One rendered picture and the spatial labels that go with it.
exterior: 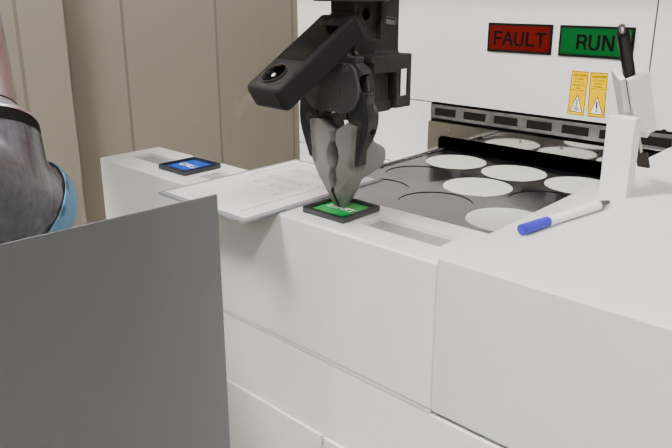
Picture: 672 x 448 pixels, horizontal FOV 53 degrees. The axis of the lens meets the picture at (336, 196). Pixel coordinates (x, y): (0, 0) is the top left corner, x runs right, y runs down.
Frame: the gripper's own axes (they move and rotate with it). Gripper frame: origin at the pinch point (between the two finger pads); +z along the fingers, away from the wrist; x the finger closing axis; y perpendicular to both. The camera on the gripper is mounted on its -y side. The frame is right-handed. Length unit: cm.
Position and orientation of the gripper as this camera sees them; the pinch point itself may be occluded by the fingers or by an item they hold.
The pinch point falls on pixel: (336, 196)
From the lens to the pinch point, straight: 67.8
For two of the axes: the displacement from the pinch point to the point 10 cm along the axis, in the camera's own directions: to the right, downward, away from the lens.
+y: 6.8, -2.1, 7.0
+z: 0.0, 9.6, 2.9
